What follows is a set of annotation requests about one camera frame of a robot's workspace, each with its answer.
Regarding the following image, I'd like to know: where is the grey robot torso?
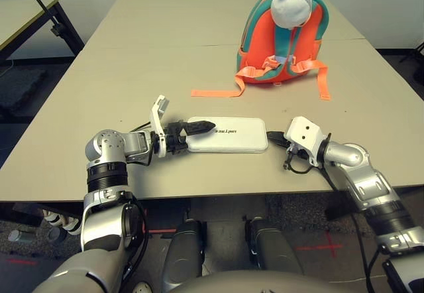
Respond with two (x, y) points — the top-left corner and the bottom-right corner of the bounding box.
(165, 268), (368, 293)

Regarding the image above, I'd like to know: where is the light blue plush head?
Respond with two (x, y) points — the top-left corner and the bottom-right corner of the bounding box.
(270, 0), (312, 29)

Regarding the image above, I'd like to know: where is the white and black coiled hose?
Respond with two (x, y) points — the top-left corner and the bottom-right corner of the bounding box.
(42, 209), (82, 237)

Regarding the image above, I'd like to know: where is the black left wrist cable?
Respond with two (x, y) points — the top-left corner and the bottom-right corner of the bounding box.
(128, 120), (157, 168)

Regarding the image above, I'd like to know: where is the grey robot leg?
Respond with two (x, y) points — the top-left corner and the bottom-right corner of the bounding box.
(244, 216), (304, 277)
(164, 218), (208, 293)

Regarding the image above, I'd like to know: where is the white floor cable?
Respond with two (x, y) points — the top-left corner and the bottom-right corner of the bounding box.
(334, 272), (388, 284)

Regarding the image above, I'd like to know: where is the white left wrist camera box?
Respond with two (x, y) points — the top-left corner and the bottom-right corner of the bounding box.
(148, 95), (170, 158)

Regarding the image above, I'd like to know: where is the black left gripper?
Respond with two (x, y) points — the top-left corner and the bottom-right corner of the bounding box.
(162, 119), (217, 156)

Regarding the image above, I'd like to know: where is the thin black pole with clamp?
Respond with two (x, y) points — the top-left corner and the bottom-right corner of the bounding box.
(18, 0), (66, 38)

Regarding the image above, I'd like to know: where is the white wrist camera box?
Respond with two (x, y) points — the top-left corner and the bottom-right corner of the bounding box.
(148, 95), (170, 158)
(284, 116), (325, 168)

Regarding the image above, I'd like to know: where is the dark grey foam mat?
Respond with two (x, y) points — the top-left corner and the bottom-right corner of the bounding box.
(0, 67), (47, 115)

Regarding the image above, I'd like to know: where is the orange and teal backpack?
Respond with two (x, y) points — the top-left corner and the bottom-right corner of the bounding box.
(191, 0), (332, 101)

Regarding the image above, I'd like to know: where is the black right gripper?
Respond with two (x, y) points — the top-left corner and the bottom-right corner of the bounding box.
(267, 131), (311, 161)

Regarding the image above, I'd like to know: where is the white pencil case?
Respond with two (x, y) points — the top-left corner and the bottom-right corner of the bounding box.
(185, 116), (269, 154)

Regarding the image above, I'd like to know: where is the black framed side table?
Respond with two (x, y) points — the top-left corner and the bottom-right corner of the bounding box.
(0, 0), (85, 68)

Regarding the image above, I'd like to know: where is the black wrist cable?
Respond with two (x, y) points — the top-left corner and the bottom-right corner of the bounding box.
(283, 153), (337, 191)
(128, 120), (157, 168)

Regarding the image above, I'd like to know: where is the grey robot left leg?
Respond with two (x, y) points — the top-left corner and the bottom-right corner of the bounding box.
(164, 218), (208, 293)

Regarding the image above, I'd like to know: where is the grey robot right leg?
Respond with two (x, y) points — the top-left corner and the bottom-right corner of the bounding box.
(244, 216), (304, 277)

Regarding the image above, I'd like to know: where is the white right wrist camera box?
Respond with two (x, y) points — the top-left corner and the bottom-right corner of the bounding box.
(284, 116), (325, 168)

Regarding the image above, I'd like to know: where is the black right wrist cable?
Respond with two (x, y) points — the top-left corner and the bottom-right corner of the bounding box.
(283, 153), (337, 191)

